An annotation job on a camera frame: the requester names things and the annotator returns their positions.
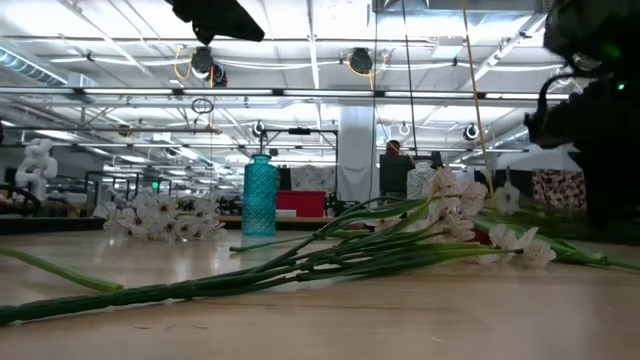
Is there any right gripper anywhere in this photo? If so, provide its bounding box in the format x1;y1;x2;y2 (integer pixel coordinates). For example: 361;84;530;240
523;108;584;150

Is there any white artificial flower spray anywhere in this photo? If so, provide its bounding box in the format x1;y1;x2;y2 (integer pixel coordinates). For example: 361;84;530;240
492;182;640;241
0;167;557;326
93;192;227;244

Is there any clear textured glass vase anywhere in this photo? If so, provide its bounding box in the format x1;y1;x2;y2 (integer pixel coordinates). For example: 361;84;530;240
405;160;437;201

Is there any teal textured glass vase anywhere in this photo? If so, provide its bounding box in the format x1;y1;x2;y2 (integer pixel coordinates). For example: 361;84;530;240
241;152;279;237

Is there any red floral patterned cloth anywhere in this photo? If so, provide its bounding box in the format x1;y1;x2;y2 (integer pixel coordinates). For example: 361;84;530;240
530;168;587;211

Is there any person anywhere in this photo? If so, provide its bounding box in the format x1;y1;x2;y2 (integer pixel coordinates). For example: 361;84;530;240
378;139;417;199

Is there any white patterned sheet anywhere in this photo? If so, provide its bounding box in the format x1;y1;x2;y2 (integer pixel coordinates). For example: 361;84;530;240
290;164;337;194

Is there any red box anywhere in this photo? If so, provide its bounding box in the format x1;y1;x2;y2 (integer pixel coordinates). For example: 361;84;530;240
275;189;328;219

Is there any white humanoid robot figure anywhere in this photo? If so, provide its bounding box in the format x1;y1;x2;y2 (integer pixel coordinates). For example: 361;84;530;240
13;137;59;202

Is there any yellow hanging cable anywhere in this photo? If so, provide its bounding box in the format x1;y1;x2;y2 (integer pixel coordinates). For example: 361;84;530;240
460;0;496;197

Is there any black gantry frame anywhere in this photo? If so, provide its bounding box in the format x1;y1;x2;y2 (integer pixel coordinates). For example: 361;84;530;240
258;127;340;201

